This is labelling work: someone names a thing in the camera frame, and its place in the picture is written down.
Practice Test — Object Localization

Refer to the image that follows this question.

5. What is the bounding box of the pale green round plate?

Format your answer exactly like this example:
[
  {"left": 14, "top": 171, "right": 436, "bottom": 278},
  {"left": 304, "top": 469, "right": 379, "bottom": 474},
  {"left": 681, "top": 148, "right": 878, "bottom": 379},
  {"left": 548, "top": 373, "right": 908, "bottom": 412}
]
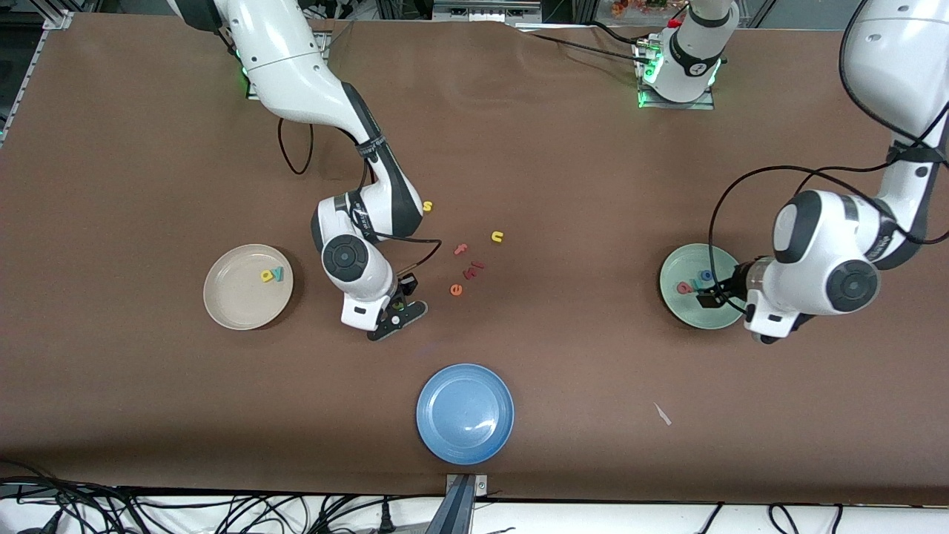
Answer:
[{"left": 659, "top": 243, "right": 748, "bottom": 330}]

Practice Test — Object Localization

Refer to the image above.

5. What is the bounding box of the blue round plate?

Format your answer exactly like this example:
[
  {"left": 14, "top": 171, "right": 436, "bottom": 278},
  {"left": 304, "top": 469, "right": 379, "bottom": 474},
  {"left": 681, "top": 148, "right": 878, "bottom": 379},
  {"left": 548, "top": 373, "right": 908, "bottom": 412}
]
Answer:
[{"left": 416, "top": 363, "right": 515, "bottom": 466}]

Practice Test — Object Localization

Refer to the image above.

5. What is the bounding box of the beige brown round plate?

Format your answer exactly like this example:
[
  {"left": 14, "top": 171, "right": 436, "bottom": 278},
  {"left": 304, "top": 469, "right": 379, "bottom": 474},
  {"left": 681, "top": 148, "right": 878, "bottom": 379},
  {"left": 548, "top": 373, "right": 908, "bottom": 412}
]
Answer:
[{"left": 203, "top": 244, "right": 294, "bottom": 331}]

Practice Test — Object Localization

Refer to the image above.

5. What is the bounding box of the brown table cover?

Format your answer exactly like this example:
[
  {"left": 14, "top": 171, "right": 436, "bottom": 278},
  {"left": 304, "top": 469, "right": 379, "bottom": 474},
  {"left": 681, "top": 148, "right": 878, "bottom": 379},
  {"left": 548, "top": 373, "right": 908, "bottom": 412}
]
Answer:
[{"left": 0, "top": 13, "right": 949, "bottom": 507}]

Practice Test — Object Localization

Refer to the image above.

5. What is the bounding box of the grey electronics box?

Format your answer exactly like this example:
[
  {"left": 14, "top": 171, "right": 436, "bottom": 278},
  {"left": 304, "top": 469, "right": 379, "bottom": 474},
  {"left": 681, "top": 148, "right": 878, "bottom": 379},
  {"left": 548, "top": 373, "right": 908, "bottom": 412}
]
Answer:
[{"left": 432, "top": 0, "right": 543, "bottom": 24}]

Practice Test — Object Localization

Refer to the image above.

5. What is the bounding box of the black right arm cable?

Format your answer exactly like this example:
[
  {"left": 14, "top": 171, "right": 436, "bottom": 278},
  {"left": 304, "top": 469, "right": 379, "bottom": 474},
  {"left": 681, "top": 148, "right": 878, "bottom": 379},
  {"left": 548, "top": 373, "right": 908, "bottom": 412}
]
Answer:
[{"left": 279, "top": 117, "right": 444, "bottom": 283}]

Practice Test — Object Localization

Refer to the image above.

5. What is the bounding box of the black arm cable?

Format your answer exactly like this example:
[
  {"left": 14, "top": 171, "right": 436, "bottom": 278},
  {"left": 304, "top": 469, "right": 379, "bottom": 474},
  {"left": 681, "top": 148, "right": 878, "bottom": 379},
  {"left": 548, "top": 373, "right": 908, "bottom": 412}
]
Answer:
[
  {"left": 708, "top": 0, "right": 949, "bottom": 294},
  {"left": 279, "top": 117, "right": 444, "bottom": 283}
]

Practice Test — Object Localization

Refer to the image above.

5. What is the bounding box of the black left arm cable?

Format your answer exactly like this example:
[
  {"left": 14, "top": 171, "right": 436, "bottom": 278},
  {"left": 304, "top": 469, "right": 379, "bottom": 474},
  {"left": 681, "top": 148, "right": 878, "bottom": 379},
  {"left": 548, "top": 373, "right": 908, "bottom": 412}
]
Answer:
[{"left": 708, "top": 0, "right": 949, "bottom": 294}]

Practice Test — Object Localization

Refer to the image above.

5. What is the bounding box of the grey metal camera mount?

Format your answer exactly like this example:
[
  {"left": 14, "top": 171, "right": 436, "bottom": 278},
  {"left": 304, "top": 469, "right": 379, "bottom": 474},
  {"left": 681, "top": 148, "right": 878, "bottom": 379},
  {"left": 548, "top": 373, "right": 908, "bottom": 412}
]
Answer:
[{"left": 443, "top": 473, "right": 490, "bottom": 534}]

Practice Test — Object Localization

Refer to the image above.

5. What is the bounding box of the black cable bundle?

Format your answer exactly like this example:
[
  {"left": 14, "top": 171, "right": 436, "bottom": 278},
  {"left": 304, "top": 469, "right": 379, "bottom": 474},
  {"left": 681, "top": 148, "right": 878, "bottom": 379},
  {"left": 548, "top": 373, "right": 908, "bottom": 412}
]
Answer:
[{"left": 0, "top": 461, "right": 446, "bottom": 534}]

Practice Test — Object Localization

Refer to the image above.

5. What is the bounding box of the aluminium frame rail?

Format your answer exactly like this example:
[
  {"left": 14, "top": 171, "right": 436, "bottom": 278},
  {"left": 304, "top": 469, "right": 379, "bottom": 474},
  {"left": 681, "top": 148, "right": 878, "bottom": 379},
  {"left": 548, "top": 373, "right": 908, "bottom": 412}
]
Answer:
[{"left": 0, "top": 28, "right": 44, "bottom": 145}]

